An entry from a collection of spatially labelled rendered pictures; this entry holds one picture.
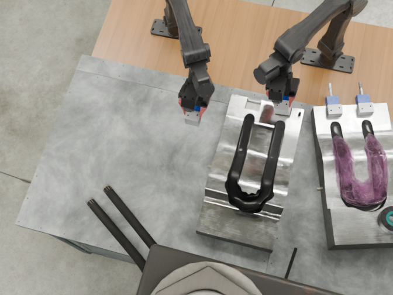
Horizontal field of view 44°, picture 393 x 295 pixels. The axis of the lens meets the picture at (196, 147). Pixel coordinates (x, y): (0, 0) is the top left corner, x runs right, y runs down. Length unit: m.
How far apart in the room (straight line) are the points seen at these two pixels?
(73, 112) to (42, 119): 0.97
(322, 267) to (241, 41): 0.90
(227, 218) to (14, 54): 1.90
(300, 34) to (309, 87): 0.43
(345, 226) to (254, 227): 0.29
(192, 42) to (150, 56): 0.49
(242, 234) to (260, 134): 0.35
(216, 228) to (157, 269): 1.17
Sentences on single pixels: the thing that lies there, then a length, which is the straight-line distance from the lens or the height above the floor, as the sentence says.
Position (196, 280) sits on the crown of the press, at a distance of 0.42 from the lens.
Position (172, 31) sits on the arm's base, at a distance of 1.95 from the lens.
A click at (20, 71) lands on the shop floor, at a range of 3.06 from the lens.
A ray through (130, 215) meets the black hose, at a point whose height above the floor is 0.86.
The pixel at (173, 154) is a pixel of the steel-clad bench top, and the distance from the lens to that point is 1.77.
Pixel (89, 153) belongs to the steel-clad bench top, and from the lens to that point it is 1.83.
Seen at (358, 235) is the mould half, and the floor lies 0.91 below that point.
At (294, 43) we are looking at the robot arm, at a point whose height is 1.20.
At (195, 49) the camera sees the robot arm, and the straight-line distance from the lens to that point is 1.49.
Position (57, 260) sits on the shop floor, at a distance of 2.62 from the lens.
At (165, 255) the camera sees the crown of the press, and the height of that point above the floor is 2.01.
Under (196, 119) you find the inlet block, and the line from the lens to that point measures 1.65.
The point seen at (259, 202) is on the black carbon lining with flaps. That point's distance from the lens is 1.64.
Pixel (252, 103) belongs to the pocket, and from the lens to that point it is 1.77.
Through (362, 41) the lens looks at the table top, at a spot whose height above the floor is 0.80.
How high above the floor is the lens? 2.47
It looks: 70 degrees down
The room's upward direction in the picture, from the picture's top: 8 degrees counter-clockwise
